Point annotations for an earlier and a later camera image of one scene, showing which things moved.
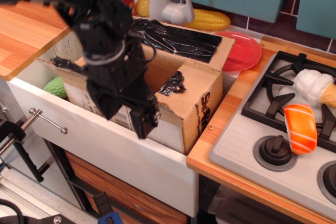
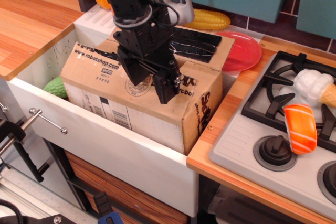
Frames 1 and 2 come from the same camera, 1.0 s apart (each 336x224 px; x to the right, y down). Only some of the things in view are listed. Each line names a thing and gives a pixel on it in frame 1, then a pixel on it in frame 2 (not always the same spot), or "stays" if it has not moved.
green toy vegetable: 56,86 stays
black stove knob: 274,153 stays
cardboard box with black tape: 184,75 stays
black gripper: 113,85 -> 154,46
